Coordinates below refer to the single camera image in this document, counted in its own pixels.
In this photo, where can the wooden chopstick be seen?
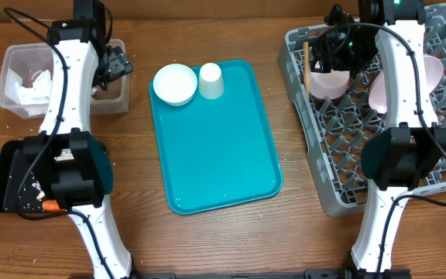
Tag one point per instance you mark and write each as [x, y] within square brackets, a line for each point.
[306, 69]

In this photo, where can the white round plate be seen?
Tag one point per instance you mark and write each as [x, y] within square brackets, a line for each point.
[434, 70]

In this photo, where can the black plastic tray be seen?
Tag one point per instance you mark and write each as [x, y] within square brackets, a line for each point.
[4, 178]

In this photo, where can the rice and peanut scraps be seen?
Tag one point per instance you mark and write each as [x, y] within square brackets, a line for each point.
[31, 196]

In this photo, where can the orange carrot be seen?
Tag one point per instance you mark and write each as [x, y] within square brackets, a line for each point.
[52, 206]

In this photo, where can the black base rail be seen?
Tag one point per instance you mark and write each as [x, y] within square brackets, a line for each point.
[223, 276]

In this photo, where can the cardboard wall panel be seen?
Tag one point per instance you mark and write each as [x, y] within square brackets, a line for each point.
[184, 9]

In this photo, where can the grey dishwasher rack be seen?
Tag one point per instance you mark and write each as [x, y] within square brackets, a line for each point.
[336, 130]

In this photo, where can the teal plastic serving tray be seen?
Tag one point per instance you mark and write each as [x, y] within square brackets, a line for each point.
[216, 153]

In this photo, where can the white napkin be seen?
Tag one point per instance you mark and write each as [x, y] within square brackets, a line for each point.
[29, 102]

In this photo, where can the white paper cup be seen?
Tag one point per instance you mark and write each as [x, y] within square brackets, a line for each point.
[211, 83]

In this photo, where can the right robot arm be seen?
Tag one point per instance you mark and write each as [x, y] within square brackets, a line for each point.
[405, 152]

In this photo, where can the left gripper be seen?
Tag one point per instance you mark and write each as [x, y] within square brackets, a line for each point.
[120, 63]

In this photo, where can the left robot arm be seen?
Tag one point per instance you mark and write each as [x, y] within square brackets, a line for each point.
[78, 45]

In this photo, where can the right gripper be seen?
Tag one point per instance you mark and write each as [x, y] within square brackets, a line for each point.
[326, 49]

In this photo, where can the clear plastic bin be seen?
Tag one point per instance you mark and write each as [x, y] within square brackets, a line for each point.
[24, 63]

